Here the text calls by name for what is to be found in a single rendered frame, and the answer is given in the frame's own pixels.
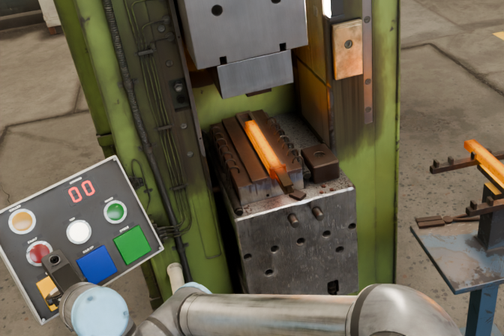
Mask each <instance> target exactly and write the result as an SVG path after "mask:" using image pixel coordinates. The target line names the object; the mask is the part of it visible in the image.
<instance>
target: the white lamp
mask: <svg viewBox="0 0 504 336"><path fill-rule="evenodd" d="M88 234H89V229H88V227H87V226H86V225H85V224H84V223H75V224H74V225H73V226H72V227H71V228H70V237H71V238H72V239H73V240H75V241H78V242H79V241H82V240H84V239H85V238H86V237H87V235H88Z"/></svg>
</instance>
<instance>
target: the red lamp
mask: <svg viewBox="0 0 504 336"><path fill-rule="evenodd" d="M49 253H50V249H49V248H48V247H47V246H46V245H45V244H36V245H35V246H34V247H33V248H32V249H31V250H30V253H29V256H30V258H31V260H32V261H33V262H35V263H41V259H42V257H44V256H46V255H47V254H49Z"/></svg>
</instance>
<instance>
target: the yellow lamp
mask: <svg viewBox="0 0 504 336"><path fill-rule="evenodd" d="M32 222H33V220H32V216H31V215H30V214H29V213H27V212H24V211H22V212H19V213H17V214H15V215H14V216H13V219H12V225H13V227H14V229H16V230H19V231H25V230H28V229H29V228H30V227H31V225H32Z"/></svg>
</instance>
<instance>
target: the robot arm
mask: <svg viewBox="0 0 504 336"><path fill-rule="evenodd" d="M41 263H42V266H43V268H44V270H45V271H46V273H47V274H48V275H49V277H50V279H51V280H52V282H53V283H54V284H55V288H54V289H53V290H52V291H51V292H50V293H49V294H48V295H47V296H46V298H45V300H46V303H47V304H48V305H49V306H51V305H55V306H56V307H58V309H59V313H60V317H61V319H62V320H63V322H64V324H65V325H66V327H67V329H69V330H70V331H71V332H73V331H75V332H76V333H77V335H78V336H462V334H461V331H460V330H459V328H458V327H457V325H456V324H455V322H454V321H453V319H452V318H451V317H450V316H449V315H448V314H447V313H446V312H445V311H444V309H443V308H442V307H441V306H440V305H438V304H437V303H436V302H435V301H434V300H433V299H431V298H429V297H428V296H426V295H425V294H424V293H422V292H419V291H418V290H416V289H412V288H410V287H408V286H403V285H399V284H392V283H377V284H372V285H370V286H367V287H365V288H364V289H363V290H362V291H361V292H360V293H359V294H358V295H263V294H212V293H211V292H210V291H209V290H208V289H207V288H205V287H204V286H203V285H201V284H198V283H195V282H189V283H186V284H185V285H184V286H181V287H179V288H178V289H177V290H176V291H175V292H174V294H173V295H172V296H171V297H170V298H168V299H167V300H166V301H165V302H164V303H163V304H162V305H161V306H160V307H159V308H158V309H157V310H156V311H155V312H154V313H152V314H151V315H150V316H149V317H148V318H147V319H146V320H145V321H143V322H142V323H141V324H140V325H138V326H137V325H136V324H135V323H134V321H133V320H132V318H131V316H130V315H129V313H128V306H127V305H126V303H125V300H124V299H123V298H122V297H121V296H120V295H119V294H118V293H117V292H116V291H115V290H113V289H110V288H107V287H103V286H98V285H96V284H93V283H89V282H88V280H87V278H86V277H80V276H79V274H78V273H77V271H76V270H75V268H74V267H73V266H72V265H71V263H70V261H69V260H68V258H67V257H66V256H65V255H64V253H63V252H62V250H61V249H56V250H54V251H53V252H51V253H49V254H47V255H46V256H44V257H42V259H41Z"/></svg>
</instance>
